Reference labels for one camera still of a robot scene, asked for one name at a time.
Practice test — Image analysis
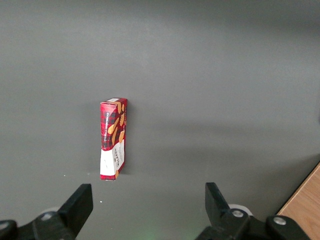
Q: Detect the red tartan shortbread box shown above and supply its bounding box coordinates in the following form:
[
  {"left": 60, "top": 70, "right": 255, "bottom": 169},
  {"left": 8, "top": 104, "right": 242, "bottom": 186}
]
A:
[{"left": 99, "top": 97, "right": 129, "bottom": 181}]

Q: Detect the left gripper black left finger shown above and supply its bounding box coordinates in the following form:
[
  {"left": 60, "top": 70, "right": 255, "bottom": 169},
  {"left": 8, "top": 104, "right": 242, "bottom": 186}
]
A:
[{"left": 0, "top": 183, "right": 94, "bottom": 240}]

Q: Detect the wooden two-drawer cabinet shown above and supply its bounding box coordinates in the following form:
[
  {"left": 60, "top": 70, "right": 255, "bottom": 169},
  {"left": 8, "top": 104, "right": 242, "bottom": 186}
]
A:
[{"left": 276, "top": 161, "right": 320, "bottom": 240}]

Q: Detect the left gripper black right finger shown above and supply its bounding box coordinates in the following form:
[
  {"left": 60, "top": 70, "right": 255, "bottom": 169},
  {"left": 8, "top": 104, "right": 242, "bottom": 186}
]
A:
[{"left": 196, "top": 182, "right": 309, "bottom": 240}]

